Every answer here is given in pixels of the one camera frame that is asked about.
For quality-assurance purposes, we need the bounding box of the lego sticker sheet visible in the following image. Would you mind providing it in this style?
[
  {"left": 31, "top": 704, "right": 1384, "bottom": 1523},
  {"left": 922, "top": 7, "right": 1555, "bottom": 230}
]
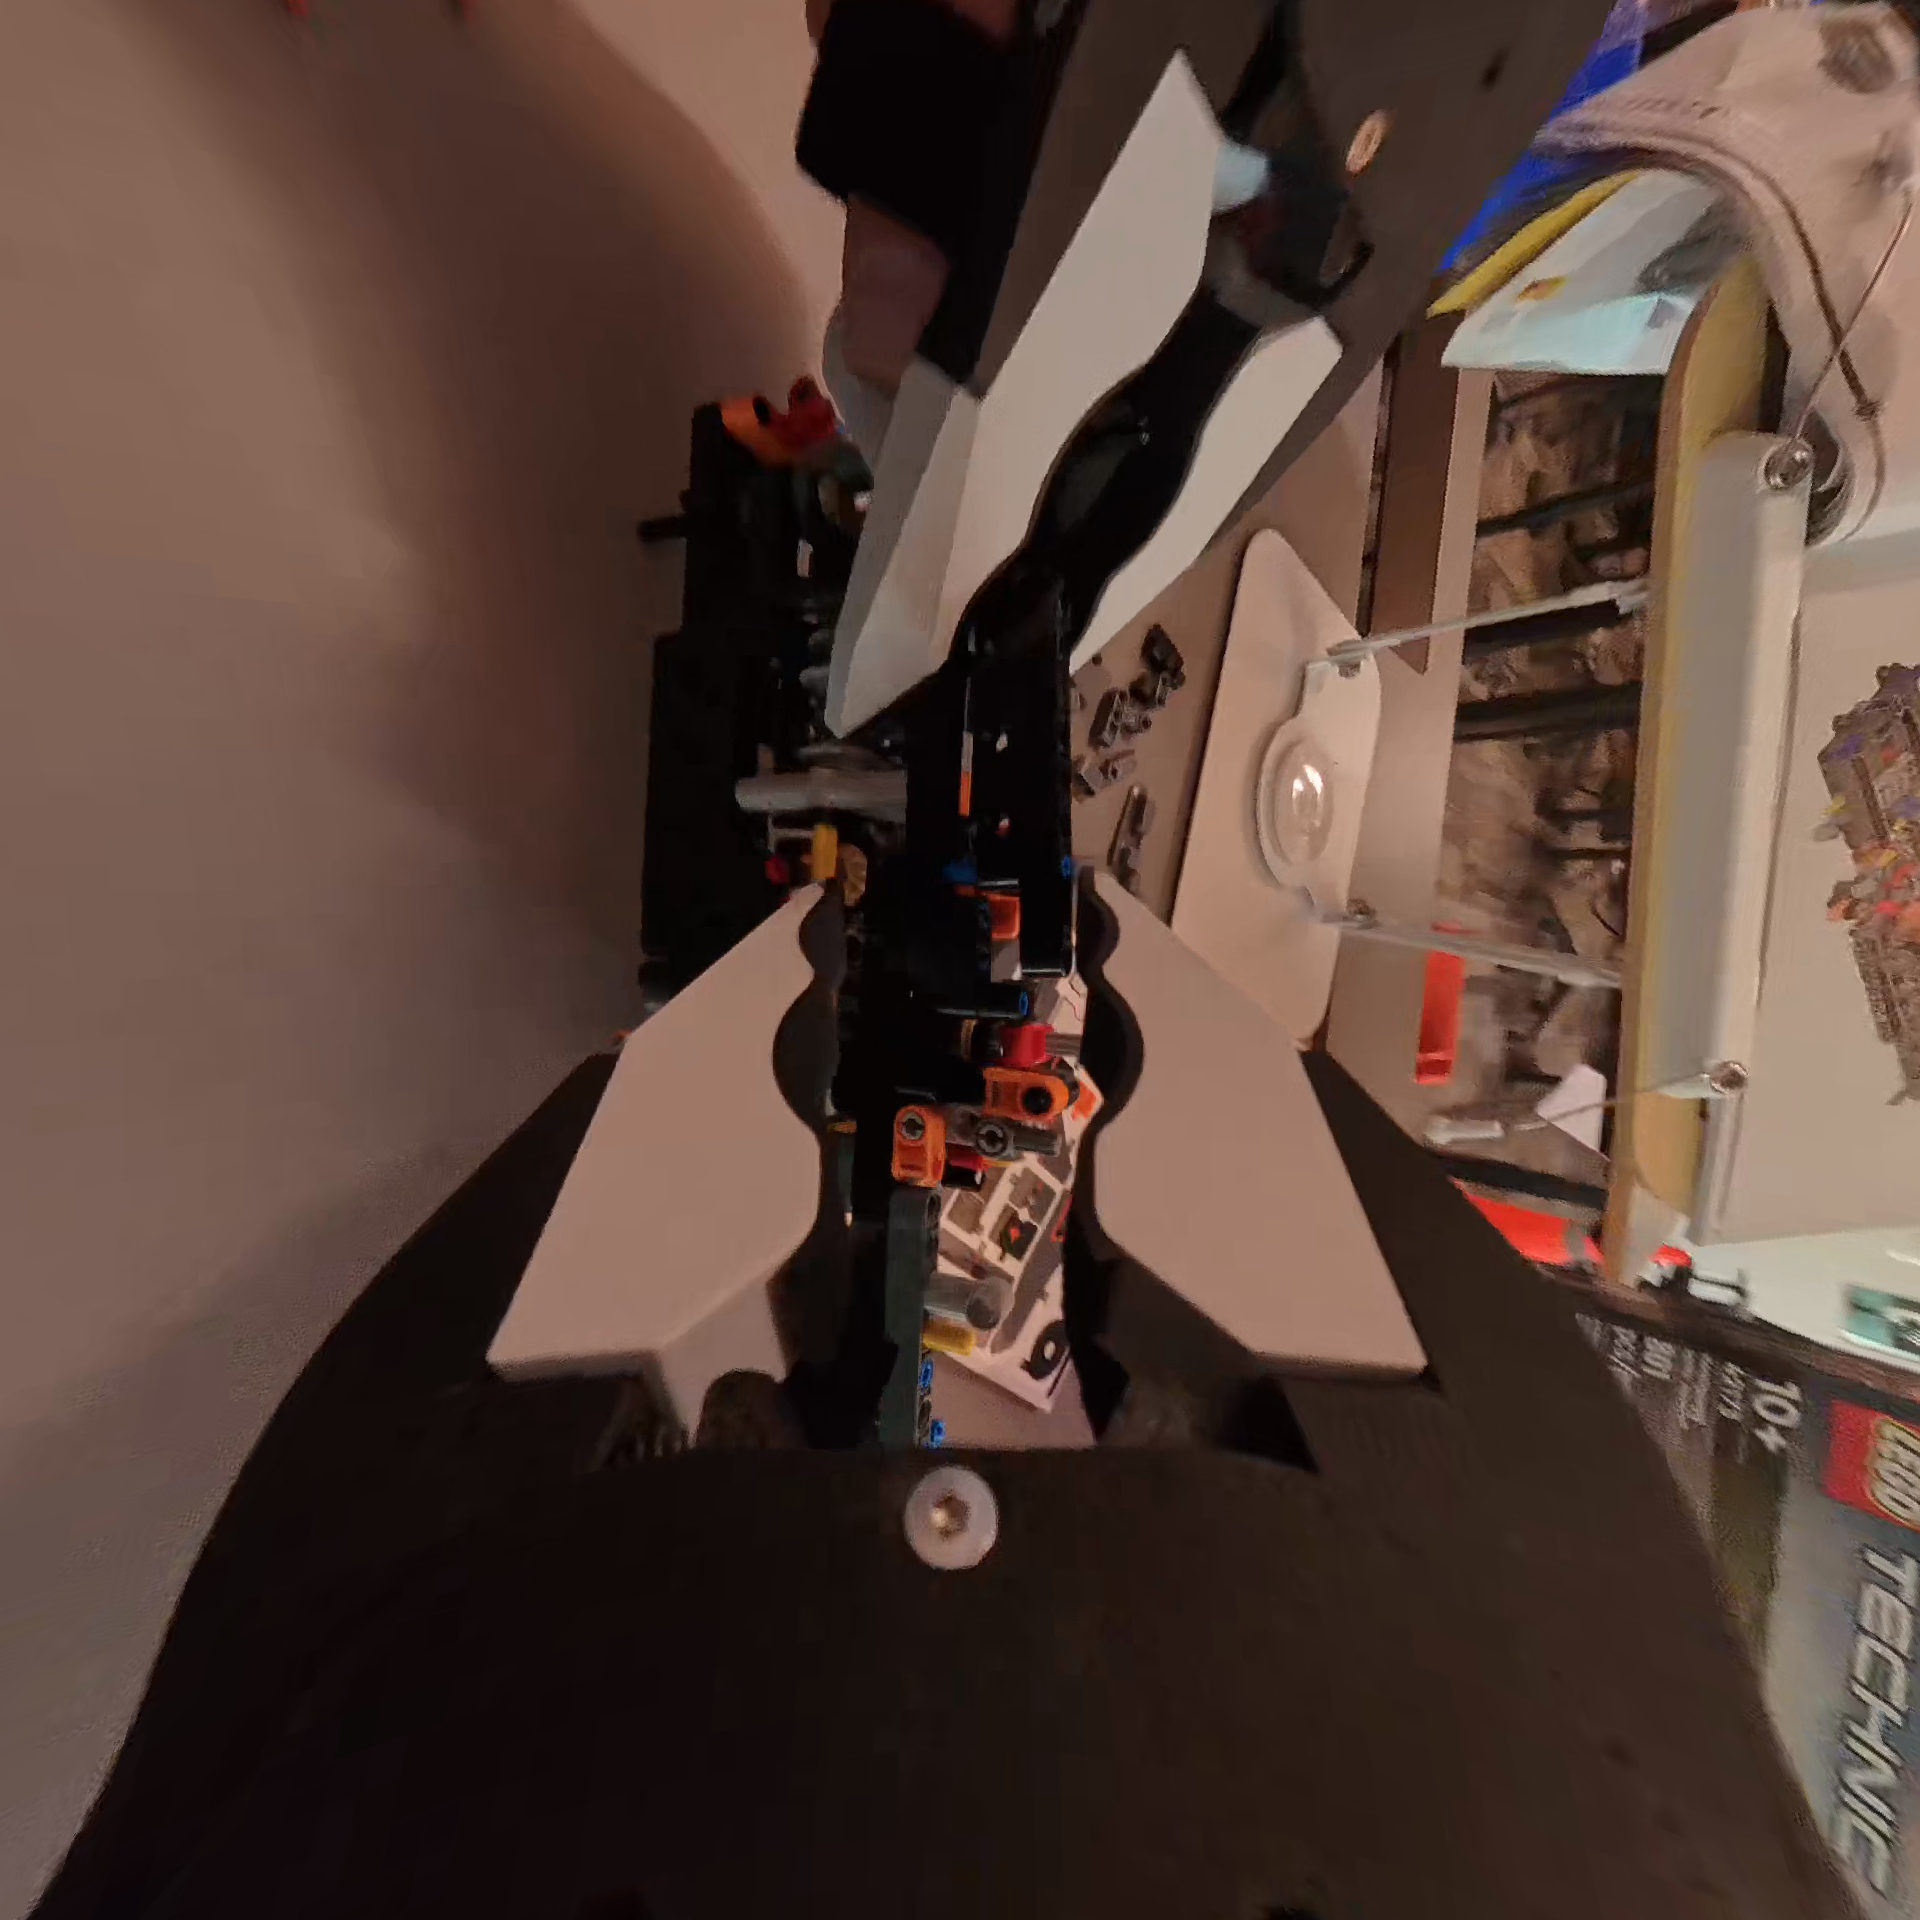
[{"left": 922, "top": 1071, "right": 1104, "bottom": 1415}]

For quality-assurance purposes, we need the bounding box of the pile of dark grey lego pieces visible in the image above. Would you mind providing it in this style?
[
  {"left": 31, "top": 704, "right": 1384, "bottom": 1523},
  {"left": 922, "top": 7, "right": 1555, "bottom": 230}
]
[{"left": 1072, "top": 622, "right": 1191, "bottom": 887}]

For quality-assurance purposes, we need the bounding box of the lego car chassis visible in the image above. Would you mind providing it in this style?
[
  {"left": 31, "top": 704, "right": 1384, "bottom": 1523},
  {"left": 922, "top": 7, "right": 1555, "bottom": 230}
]
[{"left": 638, "top": 382, "right": 1104, "bottom": 1448}]

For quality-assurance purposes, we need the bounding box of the lego set box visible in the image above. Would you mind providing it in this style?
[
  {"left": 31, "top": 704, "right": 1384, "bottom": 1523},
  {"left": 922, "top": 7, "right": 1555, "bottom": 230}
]
[{"left": 1575, "top": 1288, "right": 1920, "bottom": 1920}]

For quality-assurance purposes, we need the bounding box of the person's left hand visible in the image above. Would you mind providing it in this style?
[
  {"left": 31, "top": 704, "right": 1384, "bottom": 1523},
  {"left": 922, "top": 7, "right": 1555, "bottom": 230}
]
[{"left": 826, "top": 211, "right": 968, "bottom": 407}]

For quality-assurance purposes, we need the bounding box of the blue bag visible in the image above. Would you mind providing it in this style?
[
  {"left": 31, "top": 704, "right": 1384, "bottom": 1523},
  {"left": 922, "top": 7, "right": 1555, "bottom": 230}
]
[{"left": 1437, "top": 0, "right": 1640, "bottom": 280}]

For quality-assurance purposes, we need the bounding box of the lego instruction booklet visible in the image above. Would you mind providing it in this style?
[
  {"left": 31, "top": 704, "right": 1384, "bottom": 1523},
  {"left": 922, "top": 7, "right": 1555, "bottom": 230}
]
[{"left": 1747, "top": 525, "right": 1920, "bottom": 1247}]

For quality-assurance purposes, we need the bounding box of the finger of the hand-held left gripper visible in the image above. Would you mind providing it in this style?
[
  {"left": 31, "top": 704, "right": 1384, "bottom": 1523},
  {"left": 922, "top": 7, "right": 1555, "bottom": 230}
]
[
  {"left": 822, "top": 47, "right": 1227, "bottom": 740},
  {"left": 1064, "top": 310, "right": 1347, "bottom": 682}
]

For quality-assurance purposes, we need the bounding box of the white book stand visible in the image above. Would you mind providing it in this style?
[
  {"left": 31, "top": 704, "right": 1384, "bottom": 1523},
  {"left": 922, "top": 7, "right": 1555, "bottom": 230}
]
[{"left": 1171, "top": 270, "right": 1824, "bottom": 1291}]

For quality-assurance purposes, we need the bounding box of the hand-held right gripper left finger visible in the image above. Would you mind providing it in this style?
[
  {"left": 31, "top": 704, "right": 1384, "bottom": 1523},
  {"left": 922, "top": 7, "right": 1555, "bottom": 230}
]
[{"left": 486, "top": 883, "right": 846, "bottom": 1430}]

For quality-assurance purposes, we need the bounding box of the white and yellow leaflet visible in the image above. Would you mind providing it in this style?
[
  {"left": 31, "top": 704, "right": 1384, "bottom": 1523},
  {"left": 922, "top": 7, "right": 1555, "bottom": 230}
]
[{"left": 1424, "top": 164, "right": 1712, "bottom": 372}]

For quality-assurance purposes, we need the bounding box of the large printed paper sheet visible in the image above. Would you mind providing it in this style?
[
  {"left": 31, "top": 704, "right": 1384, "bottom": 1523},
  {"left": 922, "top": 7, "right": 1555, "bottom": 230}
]
[{"left": 1530, "top": 0, "right": 1920, "bottom": 495}]

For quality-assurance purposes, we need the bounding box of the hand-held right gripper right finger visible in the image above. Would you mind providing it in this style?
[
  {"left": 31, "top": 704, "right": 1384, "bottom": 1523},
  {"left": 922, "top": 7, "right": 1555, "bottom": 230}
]
[{"left": 1069, "top": 867, "right": 1431, "bottom": 1444}]

